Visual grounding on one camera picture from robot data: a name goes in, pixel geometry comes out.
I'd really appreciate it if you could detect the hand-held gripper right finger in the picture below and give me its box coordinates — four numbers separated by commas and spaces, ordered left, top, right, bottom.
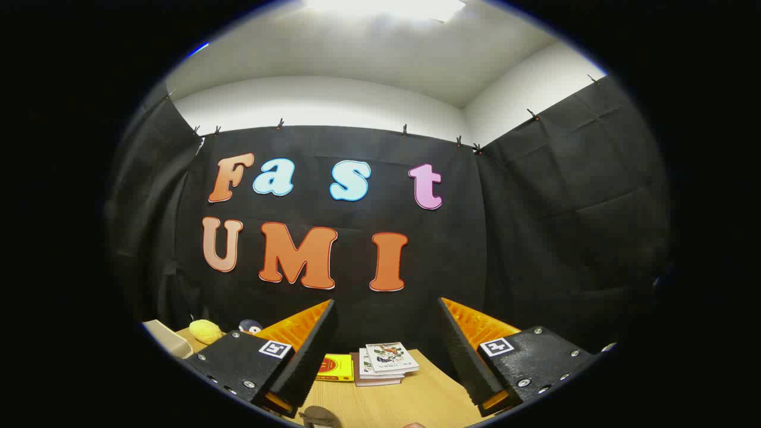
438, 297, 598, 418

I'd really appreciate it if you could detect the yellow book with red circle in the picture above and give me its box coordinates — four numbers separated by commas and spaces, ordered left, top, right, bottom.
315, 354, 355, 382

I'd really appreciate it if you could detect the white paperback book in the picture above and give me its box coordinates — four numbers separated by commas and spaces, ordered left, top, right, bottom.
359, 348, 405, 380
351, 352, 402, 387

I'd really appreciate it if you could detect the black backdrop cloth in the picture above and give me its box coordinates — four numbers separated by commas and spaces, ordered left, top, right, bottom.
106, 76, 672, 381

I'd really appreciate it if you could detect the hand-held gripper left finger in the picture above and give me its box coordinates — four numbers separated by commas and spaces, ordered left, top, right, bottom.
183, 298, 339, 419

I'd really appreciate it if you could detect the ceiling light panel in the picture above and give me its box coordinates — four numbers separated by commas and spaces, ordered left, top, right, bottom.
303, 0, 467, 23

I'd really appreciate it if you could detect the yellow bun toy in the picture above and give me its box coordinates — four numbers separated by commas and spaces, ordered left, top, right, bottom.
189, 319, 227, 345

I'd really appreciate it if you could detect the white book with illustrated cover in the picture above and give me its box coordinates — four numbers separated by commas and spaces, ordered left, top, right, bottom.
365, 342, 420, 376

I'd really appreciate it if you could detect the beige fabric storage box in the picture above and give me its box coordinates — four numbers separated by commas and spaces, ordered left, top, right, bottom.
143, 319, 194, 359

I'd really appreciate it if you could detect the brown fuzzy shoe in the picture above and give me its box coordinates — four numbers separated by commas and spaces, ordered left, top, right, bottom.
303, 406, 343, 428

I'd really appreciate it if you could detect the row of small black clips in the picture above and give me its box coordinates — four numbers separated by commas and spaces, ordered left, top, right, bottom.
166, 74, 601, 155

